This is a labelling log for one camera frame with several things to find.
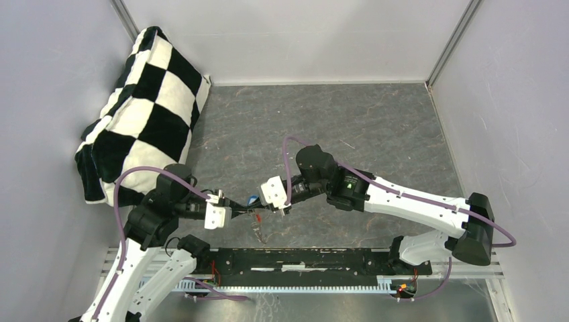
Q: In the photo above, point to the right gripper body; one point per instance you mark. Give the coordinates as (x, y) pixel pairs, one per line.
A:
(301, 190)

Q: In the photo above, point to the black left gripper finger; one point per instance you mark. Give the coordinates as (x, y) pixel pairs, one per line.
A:
(239, 209)
(240, 215)

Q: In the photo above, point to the right electronics board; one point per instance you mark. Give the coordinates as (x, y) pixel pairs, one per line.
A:
(407, 290)

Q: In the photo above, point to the white toothed cable duct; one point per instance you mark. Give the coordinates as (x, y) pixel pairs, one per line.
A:
(382, 286)

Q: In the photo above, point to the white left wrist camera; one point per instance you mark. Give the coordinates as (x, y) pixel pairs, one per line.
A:
(217, 212)

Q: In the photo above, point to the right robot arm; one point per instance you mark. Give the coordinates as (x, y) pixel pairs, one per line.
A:
(462, 228)

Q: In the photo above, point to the black white checkered pillow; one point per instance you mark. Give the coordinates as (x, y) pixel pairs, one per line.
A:
(146, 124)

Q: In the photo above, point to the electronics board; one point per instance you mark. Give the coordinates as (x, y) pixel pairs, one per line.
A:
(213, 279)
(407, 290)

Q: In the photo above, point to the left electronics board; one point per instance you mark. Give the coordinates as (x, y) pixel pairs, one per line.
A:
(213, 279)

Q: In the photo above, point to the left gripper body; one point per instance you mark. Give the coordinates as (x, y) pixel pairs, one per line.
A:
(190, 206)

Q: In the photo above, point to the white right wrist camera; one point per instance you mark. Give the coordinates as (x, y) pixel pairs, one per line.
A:
(273, 194)

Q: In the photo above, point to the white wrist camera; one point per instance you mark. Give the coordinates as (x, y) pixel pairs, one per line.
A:
(273, 194)
(217, 212)

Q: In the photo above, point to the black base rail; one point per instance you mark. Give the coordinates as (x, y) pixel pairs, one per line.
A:
(275, 267)

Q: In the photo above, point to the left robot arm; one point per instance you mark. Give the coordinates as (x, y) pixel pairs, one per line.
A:
(145, 233)

